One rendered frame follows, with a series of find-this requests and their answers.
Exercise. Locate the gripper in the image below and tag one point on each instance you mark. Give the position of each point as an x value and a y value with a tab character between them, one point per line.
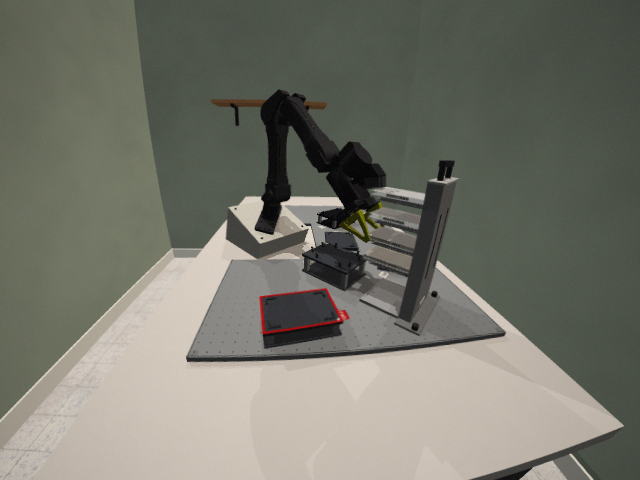
353	212

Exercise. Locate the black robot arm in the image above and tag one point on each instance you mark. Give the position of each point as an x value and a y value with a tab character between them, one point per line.
323	154

